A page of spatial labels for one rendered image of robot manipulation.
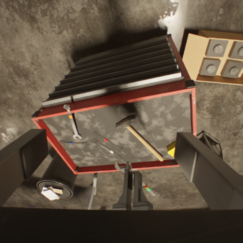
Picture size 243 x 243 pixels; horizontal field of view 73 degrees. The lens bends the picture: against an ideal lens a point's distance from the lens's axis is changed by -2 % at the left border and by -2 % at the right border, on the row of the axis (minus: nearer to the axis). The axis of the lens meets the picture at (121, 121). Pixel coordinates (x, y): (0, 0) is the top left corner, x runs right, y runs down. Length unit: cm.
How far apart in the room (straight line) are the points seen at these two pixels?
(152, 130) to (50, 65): 131
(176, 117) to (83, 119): 43
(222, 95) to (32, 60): 188
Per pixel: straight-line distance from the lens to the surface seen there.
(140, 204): 43
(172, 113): 76
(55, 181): 208
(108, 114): 77
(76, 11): 160
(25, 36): 186
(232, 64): 159
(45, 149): 17
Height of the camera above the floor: 150
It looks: 49 degrees down
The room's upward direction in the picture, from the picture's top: 170 degrees counter-clockwise
